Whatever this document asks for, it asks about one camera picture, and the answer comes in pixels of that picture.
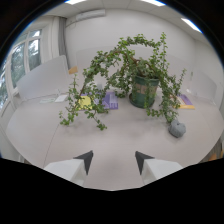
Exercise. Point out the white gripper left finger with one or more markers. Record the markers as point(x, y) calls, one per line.
point(72, 167)

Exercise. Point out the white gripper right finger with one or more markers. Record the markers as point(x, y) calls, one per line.
point(156, 167)

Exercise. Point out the gray balled sock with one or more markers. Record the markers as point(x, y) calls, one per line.
point(177, 128)

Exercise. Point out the yellow paper sheet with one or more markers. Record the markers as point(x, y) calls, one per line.
point(85, 101)

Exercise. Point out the white paper sheet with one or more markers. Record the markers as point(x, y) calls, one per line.
point(61, 98)

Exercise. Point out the purple and yellow book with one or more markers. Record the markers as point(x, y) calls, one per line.
point(185, 101)

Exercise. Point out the dark green plant pot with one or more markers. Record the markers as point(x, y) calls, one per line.
point(143, 92)

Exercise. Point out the white desk divider panel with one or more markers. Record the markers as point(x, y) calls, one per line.
point(41, 78)

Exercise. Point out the translucent desk divider panel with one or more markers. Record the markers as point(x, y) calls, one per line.
point(201, 83)

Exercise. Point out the green trailing potted plant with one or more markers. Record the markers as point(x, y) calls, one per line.
point(126, 71)

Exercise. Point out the window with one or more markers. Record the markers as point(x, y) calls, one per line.
point(20, 63)

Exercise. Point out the ceiling light panel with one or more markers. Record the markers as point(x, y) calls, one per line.
point(74, 1)
point(153, 2)
point(191, 25)

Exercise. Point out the wall air conditioner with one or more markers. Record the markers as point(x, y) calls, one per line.
point(85, 17)

